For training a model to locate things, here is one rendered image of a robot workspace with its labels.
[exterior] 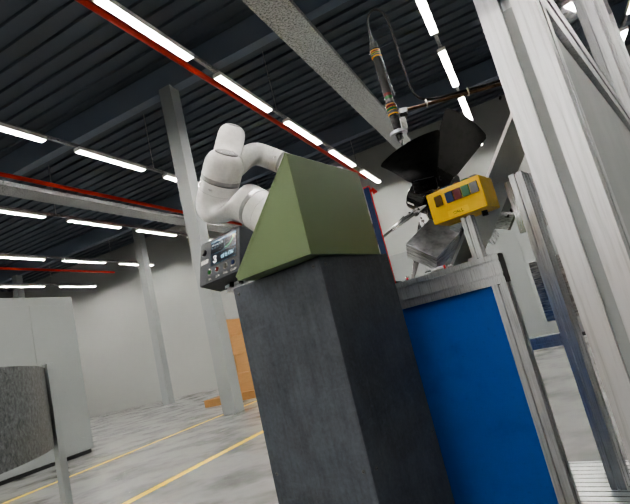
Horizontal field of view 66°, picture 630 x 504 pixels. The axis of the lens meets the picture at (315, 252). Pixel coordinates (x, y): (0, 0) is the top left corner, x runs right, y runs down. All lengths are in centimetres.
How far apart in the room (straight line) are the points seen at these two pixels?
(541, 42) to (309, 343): 85
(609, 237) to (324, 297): 78
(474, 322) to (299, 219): 62
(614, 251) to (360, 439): 81
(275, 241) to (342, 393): 36
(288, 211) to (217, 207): 43
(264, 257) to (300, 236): 11
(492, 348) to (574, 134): 108
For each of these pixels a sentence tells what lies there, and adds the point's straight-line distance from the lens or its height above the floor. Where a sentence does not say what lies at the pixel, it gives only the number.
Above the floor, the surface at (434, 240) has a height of 99.
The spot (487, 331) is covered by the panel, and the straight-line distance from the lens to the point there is 143.
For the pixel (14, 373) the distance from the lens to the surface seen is 248.
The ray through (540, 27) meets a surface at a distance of 42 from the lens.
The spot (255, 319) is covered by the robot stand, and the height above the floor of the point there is 84.
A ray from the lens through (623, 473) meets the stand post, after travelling 196.
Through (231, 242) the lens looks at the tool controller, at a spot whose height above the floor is 120.
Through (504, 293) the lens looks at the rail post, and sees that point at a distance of 138.
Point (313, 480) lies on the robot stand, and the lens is 122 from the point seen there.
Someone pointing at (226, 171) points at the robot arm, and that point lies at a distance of 146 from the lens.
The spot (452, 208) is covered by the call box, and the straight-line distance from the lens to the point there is 140.
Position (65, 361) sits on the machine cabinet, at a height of 131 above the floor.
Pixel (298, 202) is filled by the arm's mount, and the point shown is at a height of 105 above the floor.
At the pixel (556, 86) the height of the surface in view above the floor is 88.
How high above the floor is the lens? 75
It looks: 10 degrees up
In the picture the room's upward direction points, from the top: 14 degrees counter-clockwise
